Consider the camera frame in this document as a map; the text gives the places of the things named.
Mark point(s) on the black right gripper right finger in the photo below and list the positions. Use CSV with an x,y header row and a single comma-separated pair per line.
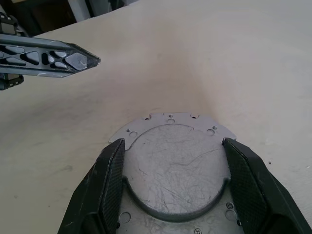
x,y
258,195

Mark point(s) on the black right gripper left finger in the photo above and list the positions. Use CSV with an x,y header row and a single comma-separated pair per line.
x,y
97,190

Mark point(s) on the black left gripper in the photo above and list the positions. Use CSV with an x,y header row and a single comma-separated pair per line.
x,y
9,24

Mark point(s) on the silver round motor lid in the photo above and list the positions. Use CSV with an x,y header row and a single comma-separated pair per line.
x,y
170,165

